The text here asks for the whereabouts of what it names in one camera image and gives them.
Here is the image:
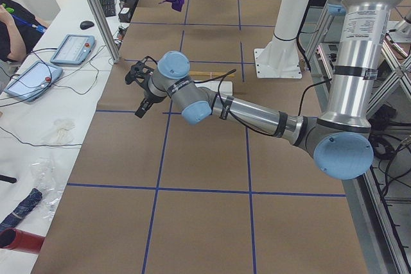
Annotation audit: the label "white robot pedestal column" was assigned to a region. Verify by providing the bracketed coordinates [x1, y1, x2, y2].
[254, 0, 309, 79]

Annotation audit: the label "upper teach pendant tablet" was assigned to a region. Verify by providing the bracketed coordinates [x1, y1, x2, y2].
[50, 34, 96, 65]

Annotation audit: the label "black computer mouse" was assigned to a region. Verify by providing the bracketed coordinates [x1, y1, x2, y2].
[79, 21, 94, 30]

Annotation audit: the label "folded dark blue umbrella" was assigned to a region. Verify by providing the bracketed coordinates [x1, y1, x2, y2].
[1, 188, 43, 232]

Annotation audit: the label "black computer box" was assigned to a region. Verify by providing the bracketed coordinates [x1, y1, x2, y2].
[118, 7, 132, 23]

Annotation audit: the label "wooden towel rack white base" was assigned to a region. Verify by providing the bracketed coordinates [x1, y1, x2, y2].
[189, 69, 236, 95]

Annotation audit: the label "black keyboard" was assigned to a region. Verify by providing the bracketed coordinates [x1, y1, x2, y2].
[99, 0, 116, 17]

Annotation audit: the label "white crumpled gloves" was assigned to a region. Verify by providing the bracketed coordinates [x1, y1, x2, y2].
[42, 119, 75, 146]

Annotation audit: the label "clear plastic bag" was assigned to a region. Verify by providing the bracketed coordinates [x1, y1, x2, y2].
[30, 157, 67, 222]

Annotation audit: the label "aluminium frame post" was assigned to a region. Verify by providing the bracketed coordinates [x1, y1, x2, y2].
[87, 0, 120, 64]

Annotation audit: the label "teach pendant tablet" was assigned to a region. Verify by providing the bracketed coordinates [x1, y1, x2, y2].
[50, 34, 96, 65]
[4, 61, 63, 102]

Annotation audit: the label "purple towel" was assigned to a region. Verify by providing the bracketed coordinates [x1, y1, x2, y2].
[159, 0, 185, 12]

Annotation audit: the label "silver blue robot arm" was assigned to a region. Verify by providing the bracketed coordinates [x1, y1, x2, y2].
[134, 0, 401, 180]

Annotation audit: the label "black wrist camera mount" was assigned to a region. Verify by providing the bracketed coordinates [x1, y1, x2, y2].
[125, 56, 157, 87]

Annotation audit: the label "person in black shirt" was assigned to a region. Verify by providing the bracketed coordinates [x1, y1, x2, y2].
[1, 0, 49, 62]

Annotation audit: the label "red cylinder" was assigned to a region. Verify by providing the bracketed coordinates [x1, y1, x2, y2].
[1, 228, 45, 255]

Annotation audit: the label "lower teach pendant tablet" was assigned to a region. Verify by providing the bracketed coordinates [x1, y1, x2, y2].
[4, 61, 63, 102]

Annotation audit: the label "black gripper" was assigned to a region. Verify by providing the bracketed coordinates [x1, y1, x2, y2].
[141, 88, 161, 109]

